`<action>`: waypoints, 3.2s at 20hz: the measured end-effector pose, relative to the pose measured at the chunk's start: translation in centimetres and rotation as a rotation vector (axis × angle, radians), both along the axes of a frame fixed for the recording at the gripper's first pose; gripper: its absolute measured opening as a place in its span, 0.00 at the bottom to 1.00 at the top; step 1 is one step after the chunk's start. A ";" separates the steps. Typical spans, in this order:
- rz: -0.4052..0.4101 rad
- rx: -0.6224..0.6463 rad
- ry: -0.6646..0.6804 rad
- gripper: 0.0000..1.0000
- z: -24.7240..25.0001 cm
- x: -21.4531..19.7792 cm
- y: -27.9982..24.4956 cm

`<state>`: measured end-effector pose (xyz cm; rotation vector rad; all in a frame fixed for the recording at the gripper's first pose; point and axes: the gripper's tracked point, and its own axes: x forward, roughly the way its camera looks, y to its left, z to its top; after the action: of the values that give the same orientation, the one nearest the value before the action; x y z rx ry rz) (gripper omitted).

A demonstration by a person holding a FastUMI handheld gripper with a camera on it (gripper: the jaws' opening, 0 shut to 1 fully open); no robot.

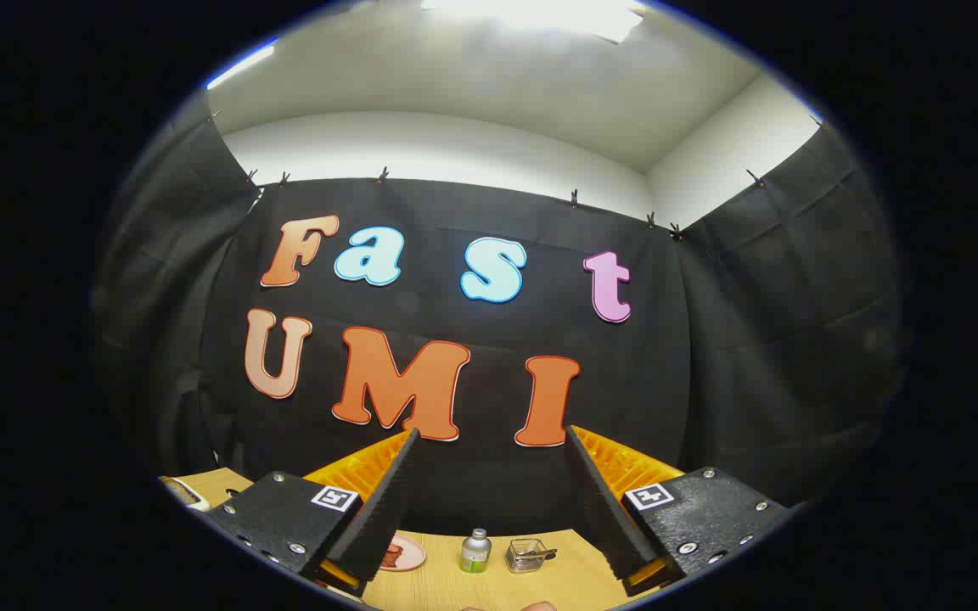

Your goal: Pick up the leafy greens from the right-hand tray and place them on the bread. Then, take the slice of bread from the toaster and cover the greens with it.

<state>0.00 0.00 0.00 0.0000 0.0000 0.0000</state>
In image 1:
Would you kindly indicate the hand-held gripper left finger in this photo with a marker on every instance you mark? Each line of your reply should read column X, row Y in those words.
column 374, row 526

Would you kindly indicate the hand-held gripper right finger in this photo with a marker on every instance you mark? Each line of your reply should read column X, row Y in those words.
column 608, row 518

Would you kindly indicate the brown meat slice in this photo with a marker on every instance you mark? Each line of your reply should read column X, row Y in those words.
column 391, row 557

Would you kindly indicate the pink plate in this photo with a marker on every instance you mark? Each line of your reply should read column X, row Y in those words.
column 415, row 556

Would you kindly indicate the silver green bottle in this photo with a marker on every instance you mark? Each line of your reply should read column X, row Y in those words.
column 475, row 553

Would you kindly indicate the cream toaster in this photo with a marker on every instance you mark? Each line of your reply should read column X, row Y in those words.
column 196, row 501

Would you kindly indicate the row of small cloth clips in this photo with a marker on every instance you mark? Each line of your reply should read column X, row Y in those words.
column 383, row 176

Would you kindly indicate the ceiling light panel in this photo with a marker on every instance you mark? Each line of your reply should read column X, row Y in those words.
column 540, row 13

